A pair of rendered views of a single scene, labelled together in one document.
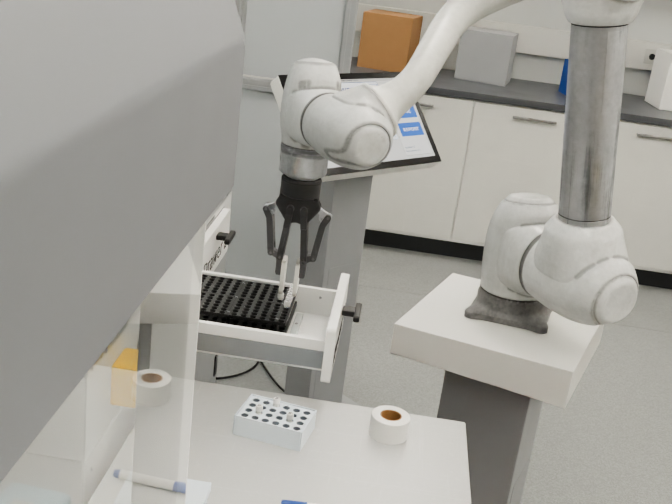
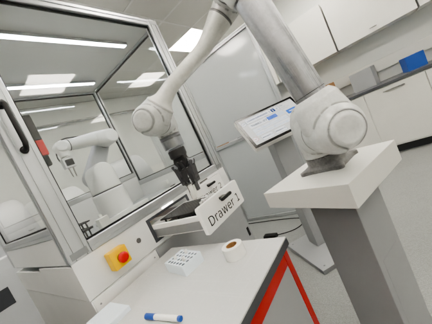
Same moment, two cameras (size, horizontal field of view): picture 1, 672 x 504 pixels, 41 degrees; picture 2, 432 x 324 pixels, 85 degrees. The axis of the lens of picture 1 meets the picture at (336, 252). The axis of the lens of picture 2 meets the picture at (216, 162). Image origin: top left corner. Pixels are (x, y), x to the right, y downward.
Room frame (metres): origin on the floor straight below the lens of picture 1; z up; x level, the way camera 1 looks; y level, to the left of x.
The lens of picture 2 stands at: (0.85, -0.61, 1.12)
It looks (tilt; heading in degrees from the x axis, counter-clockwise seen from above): 5 degrees down; 35
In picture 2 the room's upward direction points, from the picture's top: 25 degrees counter-clockwise
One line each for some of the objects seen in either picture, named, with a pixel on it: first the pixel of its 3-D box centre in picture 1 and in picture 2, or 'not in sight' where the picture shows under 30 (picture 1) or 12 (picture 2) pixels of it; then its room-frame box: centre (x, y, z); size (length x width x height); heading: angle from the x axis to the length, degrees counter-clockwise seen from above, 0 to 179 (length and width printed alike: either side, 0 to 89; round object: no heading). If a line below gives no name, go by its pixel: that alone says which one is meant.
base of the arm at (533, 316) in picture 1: (514, 297); (328, 157); (1.89, -0.41, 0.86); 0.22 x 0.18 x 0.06; 163
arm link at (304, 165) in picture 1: (303, 160); (172, 143); (1.60, 0.08, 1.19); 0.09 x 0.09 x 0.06
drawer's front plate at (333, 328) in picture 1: (335, 324); (222, 204); (1.60, -0.02, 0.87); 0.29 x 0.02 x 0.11; 177
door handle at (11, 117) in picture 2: not in sight; (13, 125); (1.19, 0.31, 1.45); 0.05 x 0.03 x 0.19; 87
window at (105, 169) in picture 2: not in sight; (123, 107); (1.66, 0.33, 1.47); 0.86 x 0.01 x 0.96; 177
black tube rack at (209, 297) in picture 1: (235, 311); (190, 213); (1.61, 0.18, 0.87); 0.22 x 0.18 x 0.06; 87
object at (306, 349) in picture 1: (230, 313); (189, 214); (1.62, 0.19, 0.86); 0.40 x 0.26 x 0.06; 87
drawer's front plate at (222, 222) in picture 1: (212, 248); (209, 189); (1.94, 0.28, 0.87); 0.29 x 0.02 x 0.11; 177
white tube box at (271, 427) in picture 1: (275, 421); (184, 261); (1.37, 0.07, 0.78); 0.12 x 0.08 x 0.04; 77
